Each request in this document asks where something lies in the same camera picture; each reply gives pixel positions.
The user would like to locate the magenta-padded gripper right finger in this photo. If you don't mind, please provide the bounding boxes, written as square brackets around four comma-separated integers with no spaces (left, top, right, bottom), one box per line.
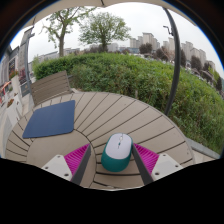
[131,143,184,186]

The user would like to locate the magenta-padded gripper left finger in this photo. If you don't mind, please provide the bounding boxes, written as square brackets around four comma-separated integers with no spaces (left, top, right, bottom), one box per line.
[41,143,93,186]

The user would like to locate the white and teal computer mouse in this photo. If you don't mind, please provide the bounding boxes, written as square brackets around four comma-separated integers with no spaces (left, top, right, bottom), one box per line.
[100,132,134,173]

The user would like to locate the blue mouse pad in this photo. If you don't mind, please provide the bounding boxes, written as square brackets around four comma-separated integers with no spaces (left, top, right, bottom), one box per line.
[21,99,76,139]

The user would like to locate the white flower planter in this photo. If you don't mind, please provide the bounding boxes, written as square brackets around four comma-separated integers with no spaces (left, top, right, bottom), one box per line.
[5,97,24,127]

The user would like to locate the slatted wooden chair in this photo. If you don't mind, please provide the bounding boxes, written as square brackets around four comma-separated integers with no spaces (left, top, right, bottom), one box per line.
[29,70,74,107]

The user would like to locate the green hedge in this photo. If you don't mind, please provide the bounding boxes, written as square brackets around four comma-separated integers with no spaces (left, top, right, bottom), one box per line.
[32,52,224,155]

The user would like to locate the curved dark umbrella pole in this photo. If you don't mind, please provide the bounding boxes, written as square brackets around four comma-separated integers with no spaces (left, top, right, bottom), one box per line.
[162,7,182,117]

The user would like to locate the tall grey sign pillar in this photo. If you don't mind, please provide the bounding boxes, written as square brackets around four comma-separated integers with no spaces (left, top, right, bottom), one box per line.
[18,26,36,98]

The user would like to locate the grey storefront building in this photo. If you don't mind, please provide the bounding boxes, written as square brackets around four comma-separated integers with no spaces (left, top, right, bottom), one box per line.
[0,44,21,108]

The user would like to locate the thin-trunked leafy tree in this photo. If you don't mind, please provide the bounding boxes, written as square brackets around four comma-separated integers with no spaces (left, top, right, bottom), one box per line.
[41,7,98,58]

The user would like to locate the high-rise building group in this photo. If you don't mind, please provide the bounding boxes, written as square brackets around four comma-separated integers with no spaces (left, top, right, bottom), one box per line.
[129,32,208,68]

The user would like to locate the round-crowned green tree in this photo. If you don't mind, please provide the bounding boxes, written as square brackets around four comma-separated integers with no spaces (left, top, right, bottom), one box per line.
[78,11,132,53]

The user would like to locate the beige umbrella canopy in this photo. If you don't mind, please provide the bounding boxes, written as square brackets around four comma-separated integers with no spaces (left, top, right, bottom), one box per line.
[23,0,198,28]

